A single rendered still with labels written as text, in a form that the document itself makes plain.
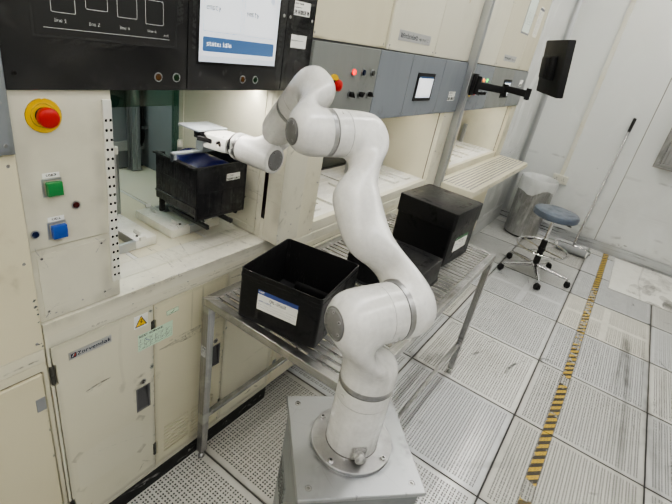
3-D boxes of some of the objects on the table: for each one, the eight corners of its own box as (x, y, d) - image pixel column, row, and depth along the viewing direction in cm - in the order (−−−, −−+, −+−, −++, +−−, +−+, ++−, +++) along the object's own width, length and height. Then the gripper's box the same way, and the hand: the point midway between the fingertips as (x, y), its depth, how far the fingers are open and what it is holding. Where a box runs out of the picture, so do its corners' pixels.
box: (441, 268, 193) (458, 215, 182) (387, 242, 207) (400, 192, 196) (467, 251, 214) (484, 203, 203) (417, 229, 229) (429, 183, 217)
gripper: (259, 132, 141) (219, 118, 150) (219, 136, 128) (178, 120, 137) (256, 155, 144) (218, 140, 153) (217, 161, 132) (178, 144, 140)
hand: (203, 132), depth 144 cm, fingers closed on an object, 3 cm apart
